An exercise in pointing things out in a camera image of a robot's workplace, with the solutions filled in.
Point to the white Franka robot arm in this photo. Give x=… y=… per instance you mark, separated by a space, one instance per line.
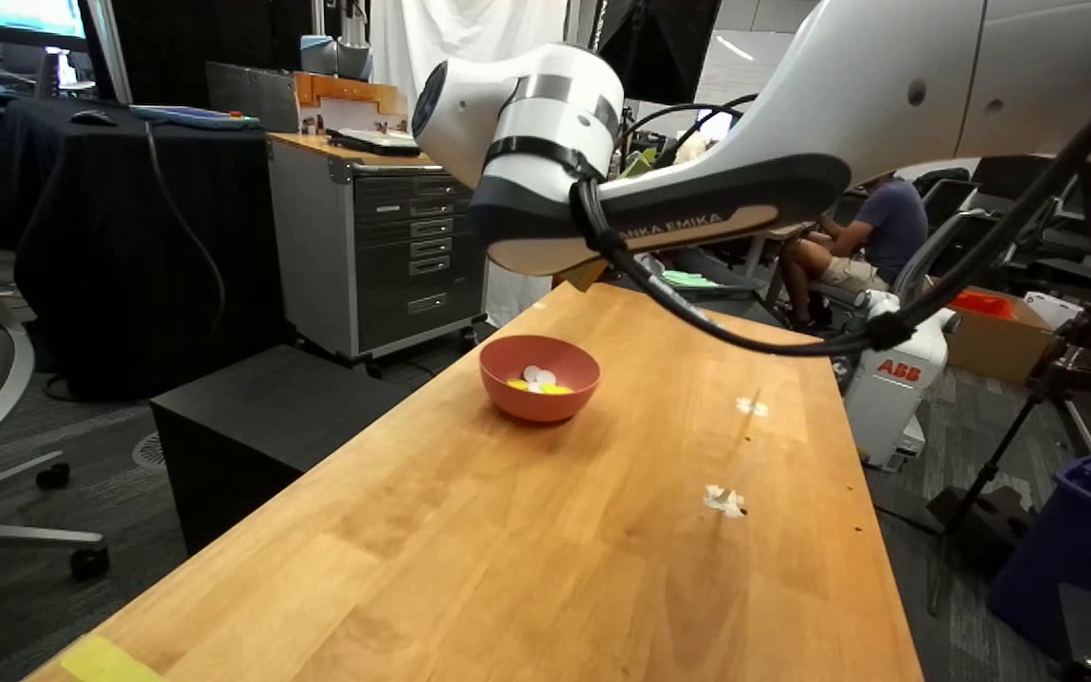
x=950 y=87

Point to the pink bowl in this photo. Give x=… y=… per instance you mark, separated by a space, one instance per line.
x=540 y=405

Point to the grey drawer cabinet wooden top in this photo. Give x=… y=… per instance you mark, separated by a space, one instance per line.
x=357 y=253

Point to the white tape strip crumpled end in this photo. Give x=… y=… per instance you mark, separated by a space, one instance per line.
x=752 y=405
x=727 y=500

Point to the black low box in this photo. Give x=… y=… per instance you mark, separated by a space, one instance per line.
x=256 y=428

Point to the white curtain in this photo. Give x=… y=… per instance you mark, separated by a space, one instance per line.
x=470 y=23

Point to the black softbox light on stand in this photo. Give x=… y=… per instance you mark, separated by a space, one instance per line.
x=665 y=38

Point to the white ABB machine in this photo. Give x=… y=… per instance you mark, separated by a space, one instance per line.
x=893 y=379

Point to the seated person blue shirt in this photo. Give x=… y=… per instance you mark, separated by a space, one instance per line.
x=888 y=212

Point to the black cloth covered table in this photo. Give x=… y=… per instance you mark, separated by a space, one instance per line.
x=132 y=253

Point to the cardboard box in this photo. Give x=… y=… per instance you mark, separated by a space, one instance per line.
x=996 y=346

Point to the black backdrop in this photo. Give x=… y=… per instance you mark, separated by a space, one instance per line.
x=208 y=51

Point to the yellow tape patch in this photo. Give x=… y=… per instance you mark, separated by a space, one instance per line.
x=104 y=663

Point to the blue bin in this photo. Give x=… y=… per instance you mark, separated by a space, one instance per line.
x=1078 y=542

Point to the large lit display screen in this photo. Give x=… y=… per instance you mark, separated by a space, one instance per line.
x=18 y=15

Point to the yellow green wrist camera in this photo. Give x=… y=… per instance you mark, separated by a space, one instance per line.
x=587 y=275

